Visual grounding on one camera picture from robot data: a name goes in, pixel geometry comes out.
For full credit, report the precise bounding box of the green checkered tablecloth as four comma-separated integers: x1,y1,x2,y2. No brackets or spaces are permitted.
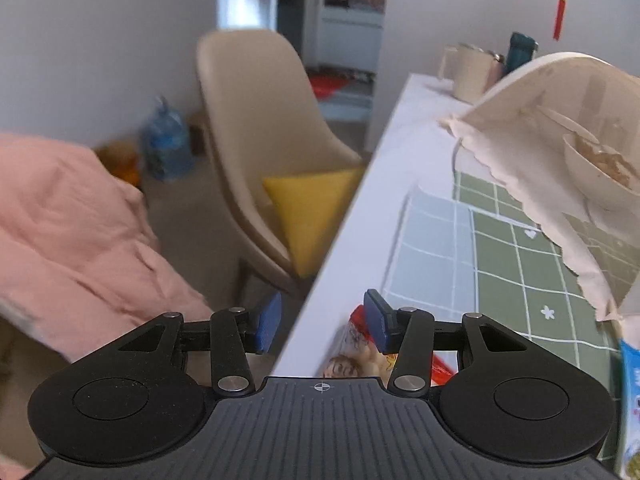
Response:
380,169,624,461

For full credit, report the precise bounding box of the beige dining chair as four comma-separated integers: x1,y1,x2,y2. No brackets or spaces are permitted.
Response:
196,29,362,295

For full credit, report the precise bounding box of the blue water jug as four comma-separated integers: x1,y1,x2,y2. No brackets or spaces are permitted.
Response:
142,96,193,181

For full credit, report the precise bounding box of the beige mesh food cover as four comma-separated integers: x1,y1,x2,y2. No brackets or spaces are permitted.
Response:
440,52,639,323

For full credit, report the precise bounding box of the dark green thermos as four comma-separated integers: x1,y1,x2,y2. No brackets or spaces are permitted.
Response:
504,32,538,75

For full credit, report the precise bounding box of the blue seaweed snack packet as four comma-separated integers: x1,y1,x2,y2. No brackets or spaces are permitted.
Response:
617,340,640,480

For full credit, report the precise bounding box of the red roast duck snack bag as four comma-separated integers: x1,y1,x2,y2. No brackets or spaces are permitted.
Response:
322,303,459,389

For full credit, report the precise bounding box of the pink blanket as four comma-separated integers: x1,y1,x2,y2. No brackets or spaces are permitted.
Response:
1,133,212,362

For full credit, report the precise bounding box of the white mug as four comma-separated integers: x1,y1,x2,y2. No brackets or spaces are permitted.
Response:
437,44,504,104

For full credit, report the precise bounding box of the yellow cushion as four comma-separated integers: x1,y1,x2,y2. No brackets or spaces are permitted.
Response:
262,167,364,278

